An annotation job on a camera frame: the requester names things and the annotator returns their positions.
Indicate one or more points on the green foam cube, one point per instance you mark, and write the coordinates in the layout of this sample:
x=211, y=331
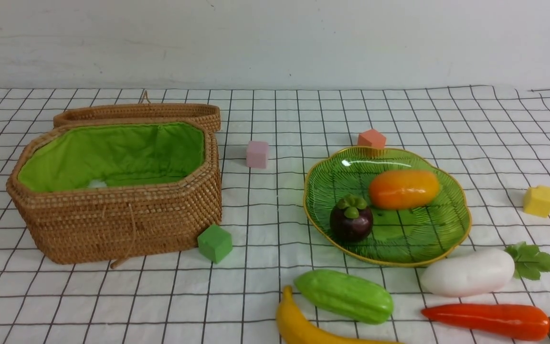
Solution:
x=215, y=243

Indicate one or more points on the yellow banana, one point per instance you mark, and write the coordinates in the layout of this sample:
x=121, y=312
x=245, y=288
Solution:
x=294, y=328

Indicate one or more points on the woven rattan basket lid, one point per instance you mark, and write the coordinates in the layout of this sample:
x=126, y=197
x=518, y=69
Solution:
x=208, y=116

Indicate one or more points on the white radish with leaves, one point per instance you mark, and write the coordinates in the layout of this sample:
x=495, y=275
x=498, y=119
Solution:
x=484, y=271

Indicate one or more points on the orange mango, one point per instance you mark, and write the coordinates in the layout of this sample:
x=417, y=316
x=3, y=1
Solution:
x=403, y=189

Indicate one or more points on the green glass leaf plate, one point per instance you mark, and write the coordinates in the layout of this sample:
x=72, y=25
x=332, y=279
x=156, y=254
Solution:
x=404, y=238

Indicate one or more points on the woven rattan basket green lining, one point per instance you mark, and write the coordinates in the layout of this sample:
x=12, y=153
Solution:
x=110, y=190

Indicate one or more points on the pink foam cube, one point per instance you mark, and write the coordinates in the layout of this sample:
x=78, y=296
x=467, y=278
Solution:
x=257, y=154

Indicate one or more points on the green cucumber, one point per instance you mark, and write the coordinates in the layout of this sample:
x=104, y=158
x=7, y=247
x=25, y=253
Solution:
x=349, y=296

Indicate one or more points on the dark purple mangosteen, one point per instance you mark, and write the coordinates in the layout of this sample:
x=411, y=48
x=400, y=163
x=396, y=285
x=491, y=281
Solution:
x=351, y=219

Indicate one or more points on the white checkered tablecloth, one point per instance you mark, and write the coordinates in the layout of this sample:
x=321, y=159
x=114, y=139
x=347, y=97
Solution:
x=494, y=141

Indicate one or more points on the orange foam cube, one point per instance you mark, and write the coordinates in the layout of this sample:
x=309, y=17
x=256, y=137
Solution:
x=372, y=138

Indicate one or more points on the orange carrot with leaves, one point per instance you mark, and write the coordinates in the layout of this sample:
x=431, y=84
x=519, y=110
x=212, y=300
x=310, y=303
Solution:
x=521, y=322

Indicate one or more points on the yellow foam cube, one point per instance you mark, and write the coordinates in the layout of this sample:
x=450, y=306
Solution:
x=536, y=201

